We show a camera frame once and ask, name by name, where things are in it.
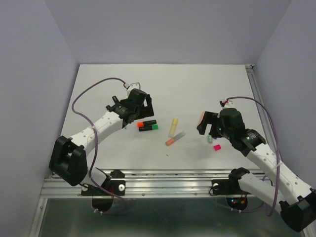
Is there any pink pen cap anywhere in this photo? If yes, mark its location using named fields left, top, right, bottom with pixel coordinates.
left=213, top=144, right=222, bottom=151

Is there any black highlighter blue tip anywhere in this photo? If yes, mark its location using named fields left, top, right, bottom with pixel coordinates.
left=112, top=96, right=119, bottom=104

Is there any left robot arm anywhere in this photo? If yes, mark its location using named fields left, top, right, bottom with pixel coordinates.
left=49, top=88, right=154, bottom=186

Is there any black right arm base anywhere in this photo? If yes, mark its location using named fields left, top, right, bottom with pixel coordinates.
left=208, top=177, right=264, bottom=196

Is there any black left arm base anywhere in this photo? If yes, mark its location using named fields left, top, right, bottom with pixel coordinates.
left=81, top=168, right=126, bottom=197

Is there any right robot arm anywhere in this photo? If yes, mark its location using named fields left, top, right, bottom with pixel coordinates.
left=197, top=108, right=316, bottom=232

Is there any pastel pink orange highlighter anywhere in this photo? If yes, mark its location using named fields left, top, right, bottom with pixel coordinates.
left=198, top=111, right=206, bottom=126

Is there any black highlighter orange cap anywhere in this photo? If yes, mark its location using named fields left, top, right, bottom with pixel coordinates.
left=137, top=120, right=157, bottom=128

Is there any black highlighter green cap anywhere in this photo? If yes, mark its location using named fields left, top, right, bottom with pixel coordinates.
left=138, top=124, right=158, bottom=132

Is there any pastel yellow highlighter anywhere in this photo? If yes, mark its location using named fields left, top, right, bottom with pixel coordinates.
left=168, top=118, right=178, bottom=138

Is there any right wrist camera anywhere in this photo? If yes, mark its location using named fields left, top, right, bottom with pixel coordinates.
left=220, top=100, right=235, bottom=110

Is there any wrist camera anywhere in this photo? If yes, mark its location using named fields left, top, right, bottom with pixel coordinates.
left=127, top=82, right=141, bottom=91
left=220, top=100, right=235, bottom=110

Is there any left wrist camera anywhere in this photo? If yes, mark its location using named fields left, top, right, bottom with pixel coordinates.
left=127, top=82, right=141, bottom=91

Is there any aluminium right side rail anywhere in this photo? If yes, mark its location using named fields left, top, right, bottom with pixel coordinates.
left=245, top=64, right=277, bottom=151

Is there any aluminium rail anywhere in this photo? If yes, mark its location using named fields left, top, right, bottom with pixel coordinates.
left=245, top=64, right=277, bottom=151
left=39, top=169, right=231, bottom=198

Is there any aluminium front rail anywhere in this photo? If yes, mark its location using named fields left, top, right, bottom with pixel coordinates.
left=39, top=169, right=231, bottom=198

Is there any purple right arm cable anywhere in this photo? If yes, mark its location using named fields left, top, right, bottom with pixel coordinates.
left=222, top=96, right=281, bottom=217

